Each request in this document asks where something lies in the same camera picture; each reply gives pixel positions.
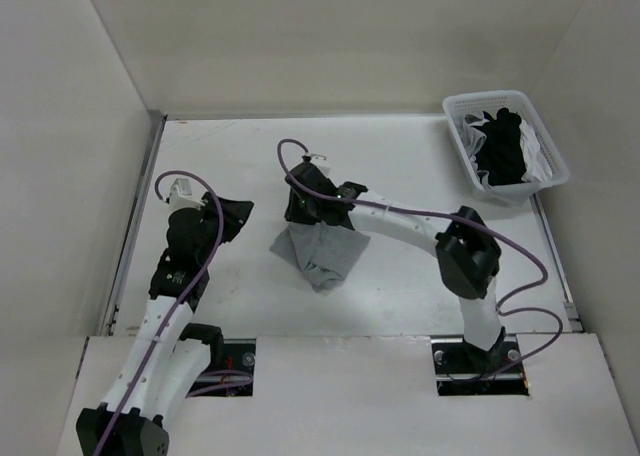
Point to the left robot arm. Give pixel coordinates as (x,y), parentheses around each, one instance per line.
(170,350)

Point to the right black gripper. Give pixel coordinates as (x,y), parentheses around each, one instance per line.
(293,212)

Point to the metal table edge rail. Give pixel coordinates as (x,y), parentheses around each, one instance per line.
(113,301)

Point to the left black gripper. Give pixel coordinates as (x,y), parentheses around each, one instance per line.
(238,213)

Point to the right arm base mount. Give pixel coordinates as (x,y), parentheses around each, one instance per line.
(464,370)

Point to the black tank top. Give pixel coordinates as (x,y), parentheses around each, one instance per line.
(500,157)

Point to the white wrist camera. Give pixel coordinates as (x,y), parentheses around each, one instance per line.
(317,160)
(177,193)

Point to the light grey garment in basket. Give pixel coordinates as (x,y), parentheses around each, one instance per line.
(472,136)

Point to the grey tank top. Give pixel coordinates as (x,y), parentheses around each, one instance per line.
(323,254)

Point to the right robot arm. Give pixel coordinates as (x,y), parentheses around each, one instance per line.
(467,254)

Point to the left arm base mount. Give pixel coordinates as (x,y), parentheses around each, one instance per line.
(230,374)

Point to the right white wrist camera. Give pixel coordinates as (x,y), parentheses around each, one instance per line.
(317,160)

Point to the white plastic basket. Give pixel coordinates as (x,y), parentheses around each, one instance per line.
(458,106)

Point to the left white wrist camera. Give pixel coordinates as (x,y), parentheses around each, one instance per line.
(177,193)

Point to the white tank top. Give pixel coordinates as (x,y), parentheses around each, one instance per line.
(537,169)

